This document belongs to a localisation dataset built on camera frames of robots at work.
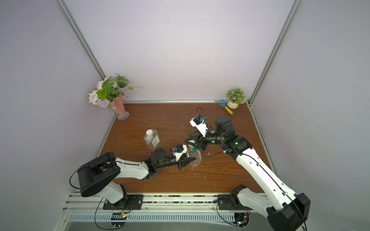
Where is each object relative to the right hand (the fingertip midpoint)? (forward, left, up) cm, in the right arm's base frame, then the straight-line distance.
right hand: (188, 135), depth 66 cm
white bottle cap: (+10, +24, -14) cm, 29 cm away
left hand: (-4, -3, -14) cm, 15 cm away
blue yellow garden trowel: (+51, -26, -30) cm, 65 cm away
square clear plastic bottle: (+9, +24, -20) cm, 33 cm away
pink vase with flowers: (+31, +52, -2) cm, 61 cm away
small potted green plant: (+46, -34, -17) cm, 60 cm away
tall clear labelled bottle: (-4, -3, -9) cm, 10 cm away
